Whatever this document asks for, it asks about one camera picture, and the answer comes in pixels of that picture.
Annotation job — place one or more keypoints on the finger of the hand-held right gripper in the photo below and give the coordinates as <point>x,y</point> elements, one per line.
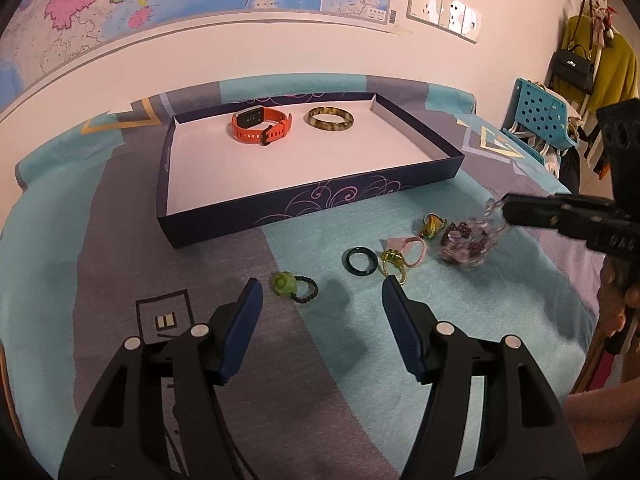
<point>530,212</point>

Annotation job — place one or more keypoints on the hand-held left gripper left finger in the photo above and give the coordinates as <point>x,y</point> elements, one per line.
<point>245,320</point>

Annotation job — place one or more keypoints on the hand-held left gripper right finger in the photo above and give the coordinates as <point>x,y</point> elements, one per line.
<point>400,320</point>

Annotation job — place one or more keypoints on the dark blue shallow box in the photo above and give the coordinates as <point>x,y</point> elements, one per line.
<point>300,170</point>

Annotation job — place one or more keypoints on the person's right forearm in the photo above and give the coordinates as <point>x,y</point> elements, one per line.
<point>605,415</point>

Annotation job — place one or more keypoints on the person's right hand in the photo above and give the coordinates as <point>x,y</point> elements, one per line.
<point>612,287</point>

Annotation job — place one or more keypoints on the yellow garment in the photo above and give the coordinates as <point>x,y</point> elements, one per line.
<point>617,70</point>

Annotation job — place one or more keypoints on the blue perforated plastic chair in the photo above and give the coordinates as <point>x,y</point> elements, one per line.
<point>542,110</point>

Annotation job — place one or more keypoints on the black handbag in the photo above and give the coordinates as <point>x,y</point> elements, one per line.
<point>572,67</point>

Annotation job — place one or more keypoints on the teal and grey patterned bedsheet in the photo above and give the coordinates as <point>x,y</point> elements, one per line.
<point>325,410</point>

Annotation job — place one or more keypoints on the red and white plush ornament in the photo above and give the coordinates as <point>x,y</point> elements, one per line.
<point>604,20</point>

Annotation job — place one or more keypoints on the orange smart watch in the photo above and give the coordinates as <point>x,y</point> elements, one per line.
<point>250,135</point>

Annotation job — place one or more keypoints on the tortoiseshell bangle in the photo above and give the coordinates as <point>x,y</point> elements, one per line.
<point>312,121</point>

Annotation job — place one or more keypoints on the beige tape strip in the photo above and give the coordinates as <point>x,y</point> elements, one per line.
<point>401,30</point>

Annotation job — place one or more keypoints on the white wall socket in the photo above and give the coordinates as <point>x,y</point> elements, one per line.
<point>450,10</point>
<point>422,2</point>
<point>471,22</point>

